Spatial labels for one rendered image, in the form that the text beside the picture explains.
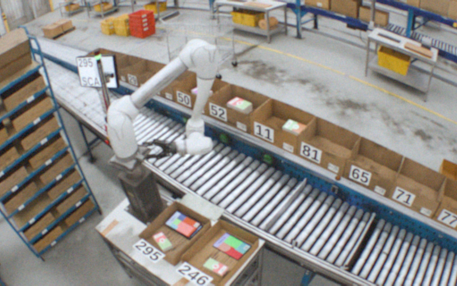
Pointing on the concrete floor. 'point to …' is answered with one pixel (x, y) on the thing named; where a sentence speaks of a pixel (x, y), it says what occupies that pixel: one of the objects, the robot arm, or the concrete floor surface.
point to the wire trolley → (201, 35)
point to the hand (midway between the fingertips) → (145, 150)
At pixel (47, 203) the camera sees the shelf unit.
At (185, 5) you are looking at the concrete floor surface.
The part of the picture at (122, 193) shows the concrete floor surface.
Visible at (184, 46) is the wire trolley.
